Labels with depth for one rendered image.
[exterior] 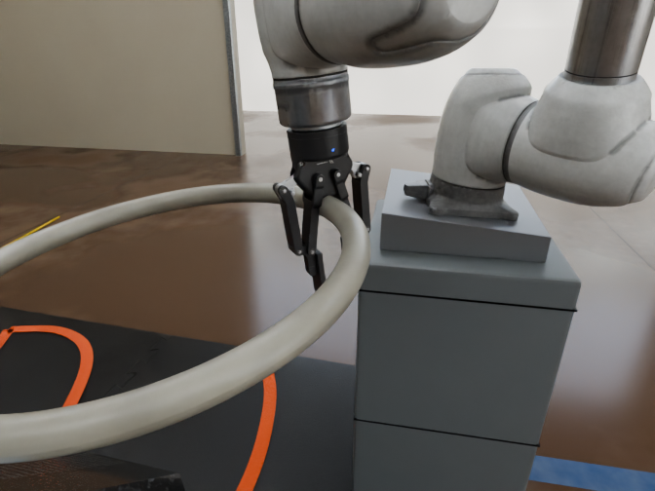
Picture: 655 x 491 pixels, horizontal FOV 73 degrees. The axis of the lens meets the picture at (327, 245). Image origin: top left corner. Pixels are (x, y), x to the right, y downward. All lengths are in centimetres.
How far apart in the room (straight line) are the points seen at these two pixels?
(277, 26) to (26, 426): 40
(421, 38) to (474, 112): 53
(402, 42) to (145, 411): 32
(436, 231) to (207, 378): 65
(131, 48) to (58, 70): 100
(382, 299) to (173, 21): 487
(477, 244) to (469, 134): 21
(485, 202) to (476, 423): 47
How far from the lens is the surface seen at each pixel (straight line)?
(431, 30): 37
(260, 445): 156
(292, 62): 51
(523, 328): 93
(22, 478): 66
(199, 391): 32
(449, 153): 92
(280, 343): 33
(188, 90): 549
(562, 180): 83
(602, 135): 80
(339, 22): 41
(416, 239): 90
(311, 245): 59
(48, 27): 637
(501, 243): 91
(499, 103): 88
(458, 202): 93
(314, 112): 52
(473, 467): 117
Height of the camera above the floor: 118
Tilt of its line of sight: 24 degrees down
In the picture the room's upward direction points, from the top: straight up
